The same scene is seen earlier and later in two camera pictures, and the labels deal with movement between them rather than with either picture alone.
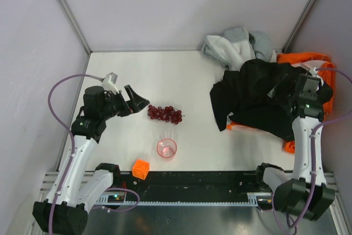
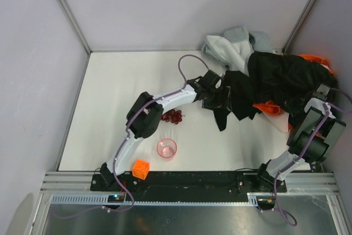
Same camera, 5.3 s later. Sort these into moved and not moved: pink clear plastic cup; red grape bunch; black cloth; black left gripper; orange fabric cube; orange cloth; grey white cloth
Moved: black cloth; orange cloth; black left gripper
Not moved: pink clear plastic cup; grey white cloth; red grape bunch; orange fabric cube
